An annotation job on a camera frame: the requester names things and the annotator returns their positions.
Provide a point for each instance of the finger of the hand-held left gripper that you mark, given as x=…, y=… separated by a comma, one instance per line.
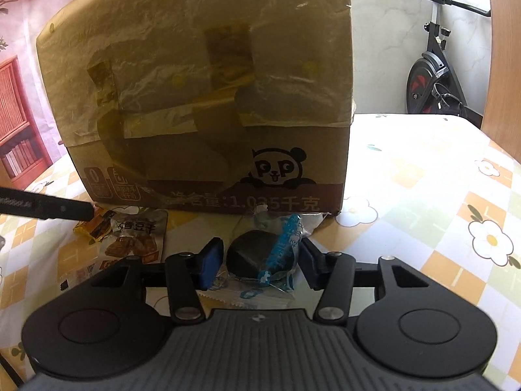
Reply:
x=65, y=207

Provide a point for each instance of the wooden board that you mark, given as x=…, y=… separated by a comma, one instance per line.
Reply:
x=506, y=49

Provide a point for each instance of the clear packet with dark snack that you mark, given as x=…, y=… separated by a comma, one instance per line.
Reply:
x=248, y=252

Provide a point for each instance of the printed pink room backdrop cloth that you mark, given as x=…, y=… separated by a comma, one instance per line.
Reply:
x=24, y=89

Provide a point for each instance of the small yellow-brown snack packet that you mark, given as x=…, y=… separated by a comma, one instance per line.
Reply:
x=95, y=228

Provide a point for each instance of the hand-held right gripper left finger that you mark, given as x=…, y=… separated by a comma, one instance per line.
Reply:
x=209, y=262

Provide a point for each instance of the white dried tofu snack packet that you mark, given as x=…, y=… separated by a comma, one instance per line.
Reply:
x=134, y=240

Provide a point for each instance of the black exercise bike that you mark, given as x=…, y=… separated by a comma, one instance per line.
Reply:
x=427, y=81

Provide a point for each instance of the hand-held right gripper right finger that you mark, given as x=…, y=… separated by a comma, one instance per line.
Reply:
x=311, y=264

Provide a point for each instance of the plastic-lined cardboard box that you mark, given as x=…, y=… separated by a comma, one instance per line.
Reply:
x=195, y=89

